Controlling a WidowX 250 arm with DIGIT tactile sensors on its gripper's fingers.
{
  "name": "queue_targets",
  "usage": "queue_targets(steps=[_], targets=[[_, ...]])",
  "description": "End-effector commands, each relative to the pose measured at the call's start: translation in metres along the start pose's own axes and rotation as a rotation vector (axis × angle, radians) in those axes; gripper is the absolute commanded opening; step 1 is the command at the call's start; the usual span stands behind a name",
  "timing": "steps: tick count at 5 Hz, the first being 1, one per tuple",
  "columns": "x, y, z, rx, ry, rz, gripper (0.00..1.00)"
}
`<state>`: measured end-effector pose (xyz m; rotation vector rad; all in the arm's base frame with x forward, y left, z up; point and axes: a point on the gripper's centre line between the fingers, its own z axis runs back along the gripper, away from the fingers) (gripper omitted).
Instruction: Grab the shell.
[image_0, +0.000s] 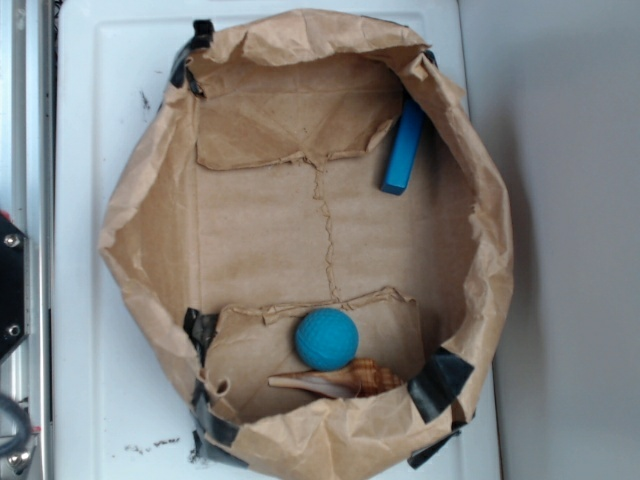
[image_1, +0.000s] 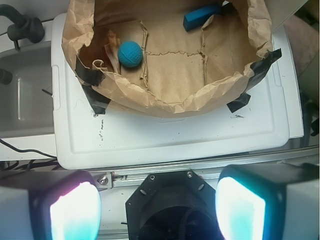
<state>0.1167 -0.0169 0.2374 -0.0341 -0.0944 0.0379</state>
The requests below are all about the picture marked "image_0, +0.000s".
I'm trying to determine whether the aluminium frame rail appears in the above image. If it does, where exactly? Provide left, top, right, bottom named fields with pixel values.
left=1, top=1, right=56, bottom=479

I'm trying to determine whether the blue foam ball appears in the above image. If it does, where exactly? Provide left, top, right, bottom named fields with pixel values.
left=294, top=308, right=359, bottom=371

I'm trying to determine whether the brown paper bag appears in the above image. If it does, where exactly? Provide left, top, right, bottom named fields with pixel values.
left=99, top=9, right=513, bottom=479

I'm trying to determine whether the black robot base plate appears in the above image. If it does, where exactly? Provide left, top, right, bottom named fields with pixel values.
left=0, top=212, right=27, bottom=362

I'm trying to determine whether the blue rectangular block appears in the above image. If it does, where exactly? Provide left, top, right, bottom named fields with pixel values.
left=381, top=97, right=425, bottom=196

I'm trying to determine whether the orange striped conch shell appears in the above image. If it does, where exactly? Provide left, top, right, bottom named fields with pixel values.
left=268, top=358, right=405, bottom=399

